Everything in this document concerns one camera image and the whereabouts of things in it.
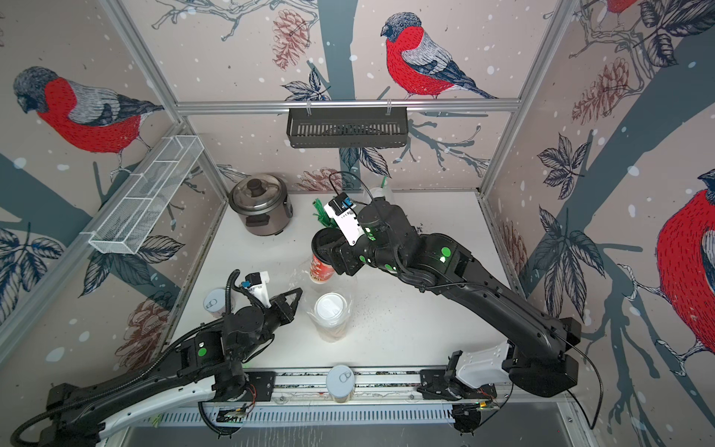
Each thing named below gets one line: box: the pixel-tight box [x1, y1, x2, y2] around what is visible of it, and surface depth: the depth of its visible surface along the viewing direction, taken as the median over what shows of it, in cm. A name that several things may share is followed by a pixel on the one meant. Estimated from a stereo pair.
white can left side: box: [202, 287, 236, 318], surface depth 85 cm
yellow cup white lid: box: [314, 291, 349, 342], surface depth 71 cm
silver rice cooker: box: [228, 173, 294, 237], surface depth 98 cm
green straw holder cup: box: [311, 198, 338, 229], surface depth 92 cm
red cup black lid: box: [310, 253, 336, 285], surface depth 66 cm
